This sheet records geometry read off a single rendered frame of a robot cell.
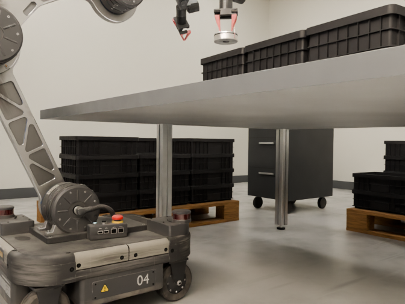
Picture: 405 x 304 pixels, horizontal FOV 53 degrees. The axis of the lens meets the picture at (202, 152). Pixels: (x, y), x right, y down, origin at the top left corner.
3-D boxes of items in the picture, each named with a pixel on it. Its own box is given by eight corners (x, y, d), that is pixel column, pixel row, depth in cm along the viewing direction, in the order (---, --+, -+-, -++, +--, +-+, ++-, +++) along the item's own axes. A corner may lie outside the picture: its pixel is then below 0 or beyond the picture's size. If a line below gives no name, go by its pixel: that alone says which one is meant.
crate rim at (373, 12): (393, 11, 104) (393, 2, 104) (303, 36, 129) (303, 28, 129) (465, 36, 126) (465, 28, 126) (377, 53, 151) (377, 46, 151)
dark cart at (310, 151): (285, 215, 318) (287, 100, 316) (245, 207, 353) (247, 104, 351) (332, 208, 356) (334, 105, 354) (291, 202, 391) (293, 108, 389)
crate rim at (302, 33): (303, 36, 129) (303, 28, 129) (242, 52, 153) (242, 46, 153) (376, 53, 151) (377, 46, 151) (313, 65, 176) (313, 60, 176)
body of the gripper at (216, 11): (214, 18, 180) (214, 1, 180) (237, 17, 179) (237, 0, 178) (213, 12, 173) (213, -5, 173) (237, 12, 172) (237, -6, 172)
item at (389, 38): (392, 49, 104) (393, 5, 104) (303, 66, 129) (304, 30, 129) (463, 67, 127) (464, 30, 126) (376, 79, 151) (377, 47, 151)
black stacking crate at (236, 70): (241, 78, 154) (242, 48, 154) (199, 87, 178) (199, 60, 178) (313, 87, 176) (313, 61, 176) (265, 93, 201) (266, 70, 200)
